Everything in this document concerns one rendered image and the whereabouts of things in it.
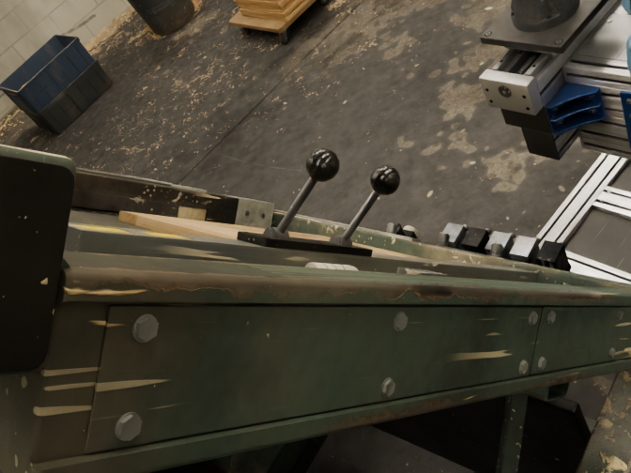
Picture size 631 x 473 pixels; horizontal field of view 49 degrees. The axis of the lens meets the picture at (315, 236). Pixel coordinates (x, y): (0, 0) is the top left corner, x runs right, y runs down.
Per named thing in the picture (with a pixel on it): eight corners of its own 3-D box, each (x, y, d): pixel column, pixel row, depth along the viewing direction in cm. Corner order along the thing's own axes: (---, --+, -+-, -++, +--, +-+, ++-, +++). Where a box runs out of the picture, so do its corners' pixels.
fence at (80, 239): (533, 293, 130) (537, 272, 130) (74, 275, 59) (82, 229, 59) (509, 287, 134) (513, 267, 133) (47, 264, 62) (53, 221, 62)
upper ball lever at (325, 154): (290, 255, 81) (352, 163, 76) (268, 253, 78) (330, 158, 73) (274, 235, 83) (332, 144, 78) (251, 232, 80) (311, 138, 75)
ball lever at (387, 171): (353, 261, 90) (411, 178, 85) (334, 259, 87) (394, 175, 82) (336, 242, 92) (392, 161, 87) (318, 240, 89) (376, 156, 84)
